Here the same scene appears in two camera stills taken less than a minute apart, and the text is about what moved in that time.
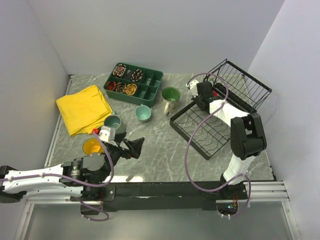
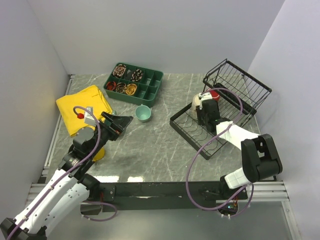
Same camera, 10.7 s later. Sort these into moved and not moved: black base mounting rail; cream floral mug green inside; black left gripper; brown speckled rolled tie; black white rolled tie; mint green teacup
Moved: black left gripper; cream floral mug green inside
Not moved: mint green teacup; black base mounting rail; black white rolled tie; brown speckled rolled tie
